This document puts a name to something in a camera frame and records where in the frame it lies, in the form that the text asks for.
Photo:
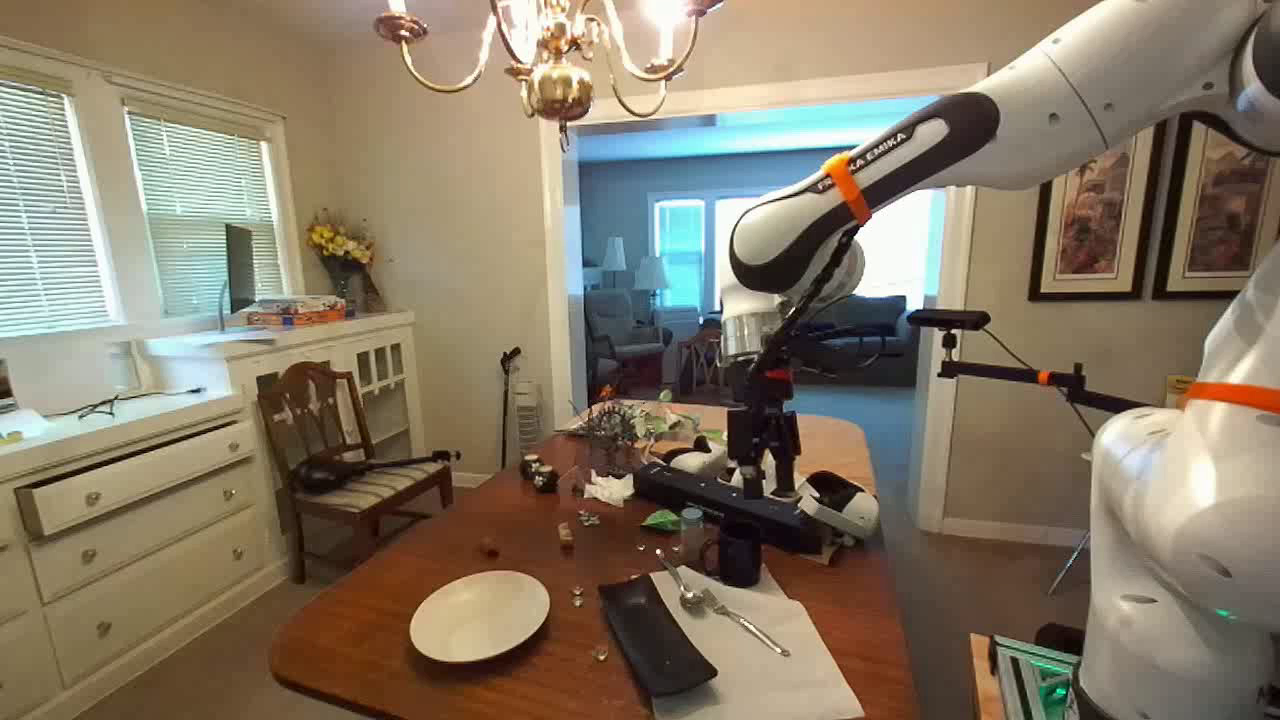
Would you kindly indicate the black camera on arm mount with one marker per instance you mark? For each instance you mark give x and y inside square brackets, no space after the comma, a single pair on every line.
[950,317]

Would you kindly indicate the white paper towel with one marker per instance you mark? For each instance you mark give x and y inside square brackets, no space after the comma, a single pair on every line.
[786,683]

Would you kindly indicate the dark grey sofa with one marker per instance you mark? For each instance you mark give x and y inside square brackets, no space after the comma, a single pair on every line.
[875,321]

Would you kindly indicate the black mug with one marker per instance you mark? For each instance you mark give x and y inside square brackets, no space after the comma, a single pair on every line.
[743,554]

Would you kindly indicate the grey armchair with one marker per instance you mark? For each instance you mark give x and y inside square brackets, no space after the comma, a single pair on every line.
[623,341]

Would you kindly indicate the small clear jar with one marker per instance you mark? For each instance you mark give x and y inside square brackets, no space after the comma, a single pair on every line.
[695,532]

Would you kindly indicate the small brown nut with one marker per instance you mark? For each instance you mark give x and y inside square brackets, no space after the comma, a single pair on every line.
[489,547]

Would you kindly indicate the white round plate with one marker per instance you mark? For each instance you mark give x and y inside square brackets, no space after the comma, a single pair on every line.
[477,616]

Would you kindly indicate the small tan object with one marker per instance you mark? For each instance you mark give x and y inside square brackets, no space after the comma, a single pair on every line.
[567,532]

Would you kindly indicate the long black box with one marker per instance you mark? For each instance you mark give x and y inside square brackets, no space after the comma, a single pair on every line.
[705,502]

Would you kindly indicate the black framed picture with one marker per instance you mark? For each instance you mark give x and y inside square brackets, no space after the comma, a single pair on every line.
[1095,215]
[1222,215]

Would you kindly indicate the white glass-door cabinet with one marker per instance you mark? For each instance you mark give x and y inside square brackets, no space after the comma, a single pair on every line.
[362,364]

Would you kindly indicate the white crumpled tissue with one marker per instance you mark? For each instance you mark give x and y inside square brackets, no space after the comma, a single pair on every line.
[611,491]

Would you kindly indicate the white table lamp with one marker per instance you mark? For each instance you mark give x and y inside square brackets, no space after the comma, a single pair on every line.
[651,273]

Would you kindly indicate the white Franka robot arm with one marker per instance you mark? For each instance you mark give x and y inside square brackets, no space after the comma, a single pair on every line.
[1172,532]

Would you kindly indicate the small black toy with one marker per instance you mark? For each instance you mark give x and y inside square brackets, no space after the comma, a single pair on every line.
[537,474]

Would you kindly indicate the dark decorative plant ornament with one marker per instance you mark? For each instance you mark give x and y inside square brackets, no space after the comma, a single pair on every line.
[611,435]

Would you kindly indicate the silver metal spoon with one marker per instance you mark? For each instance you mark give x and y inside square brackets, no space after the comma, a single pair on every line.
[697,600]

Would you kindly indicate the white window blind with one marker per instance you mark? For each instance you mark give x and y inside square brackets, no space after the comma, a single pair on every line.
[47,215]
[201,215]

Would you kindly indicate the yellow flower bouquet vase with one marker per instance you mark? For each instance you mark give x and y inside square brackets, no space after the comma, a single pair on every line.
[342,247]

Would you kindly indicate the brass chandelier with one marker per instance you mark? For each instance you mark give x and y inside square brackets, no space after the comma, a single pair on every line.
[555,80]

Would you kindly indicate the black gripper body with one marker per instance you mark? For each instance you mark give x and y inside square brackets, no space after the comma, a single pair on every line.
[767,426]

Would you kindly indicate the white VR headset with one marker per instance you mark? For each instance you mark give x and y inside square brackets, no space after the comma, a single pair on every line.
[842,506]

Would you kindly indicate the white drawer dresser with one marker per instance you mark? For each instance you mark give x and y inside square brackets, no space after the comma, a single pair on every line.
[135,563]

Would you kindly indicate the black walking cane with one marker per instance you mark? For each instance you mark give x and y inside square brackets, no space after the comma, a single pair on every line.
[510,400]

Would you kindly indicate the brown wooden chair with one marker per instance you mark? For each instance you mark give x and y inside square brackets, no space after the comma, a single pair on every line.
[312,421]

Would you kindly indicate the green crumpled wrapper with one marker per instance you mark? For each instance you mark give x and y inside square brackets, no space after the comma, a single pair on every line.
[662,520]

